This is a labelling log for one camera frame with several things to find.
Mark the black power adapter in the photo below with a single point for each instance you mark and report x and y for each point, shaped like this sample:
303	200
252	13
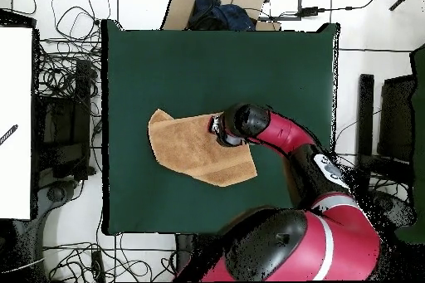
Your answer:
308	11

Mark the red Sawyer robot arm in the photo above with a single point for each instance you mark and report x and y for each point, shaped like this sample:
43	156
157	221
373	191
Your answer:
282	130

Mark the brown cardboard box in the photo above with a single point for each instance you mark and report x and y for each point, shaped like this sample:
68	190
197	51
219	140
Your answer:
179	10

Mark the grey stand foot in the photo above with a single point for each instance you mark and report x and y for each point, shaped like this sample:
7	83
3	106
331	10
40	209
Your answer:
56	194

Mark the black stand frame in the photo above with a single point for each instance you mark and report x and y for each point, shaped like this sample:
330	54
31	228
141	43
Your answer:
365	113
66	123

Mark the black striped rod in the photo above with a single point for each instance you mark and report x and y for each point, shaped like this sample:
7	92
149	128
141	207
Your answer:
8	134

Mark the white flat panel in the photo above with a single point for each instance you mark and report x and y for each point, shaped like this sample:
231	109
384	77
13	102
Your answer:
16	97

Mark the dark green table cloth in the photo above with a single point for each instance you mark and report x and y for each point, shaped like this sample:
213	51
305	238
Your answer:
149	64

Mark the tan terry towel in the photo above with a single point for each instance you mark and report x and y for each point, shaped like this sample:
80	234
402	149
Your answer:
186	147

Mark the dark blue jeans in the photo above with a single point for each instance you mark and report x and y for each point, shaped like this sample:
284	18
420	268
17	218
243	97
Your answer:
229	17

